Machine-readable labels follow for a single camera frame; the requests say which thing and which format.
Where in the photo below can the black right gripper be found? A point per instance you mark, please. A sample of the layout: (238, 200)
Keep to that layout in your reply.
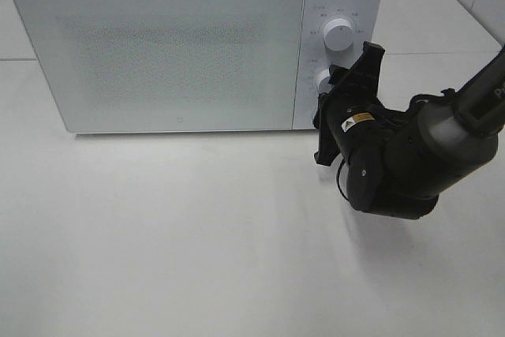
(351, 122)

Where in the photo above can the white round door button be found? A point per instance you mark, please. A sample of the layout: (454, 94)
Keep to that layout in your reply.
(314, 115)

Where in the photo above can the white timer knob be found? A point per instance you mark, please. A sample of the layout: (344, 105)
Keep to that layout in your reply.
(321, 81)

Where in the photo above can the white microwave door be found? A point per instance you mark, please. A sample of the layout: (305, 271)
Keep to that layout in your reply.
(148, 66)

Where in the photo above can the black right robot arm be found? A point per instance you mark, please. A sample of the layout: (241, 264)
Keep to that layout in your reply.
(399, 162)

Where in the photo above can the white upper power knob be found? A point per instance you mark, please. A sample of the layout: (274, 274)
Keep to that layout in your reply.
(338, 33)

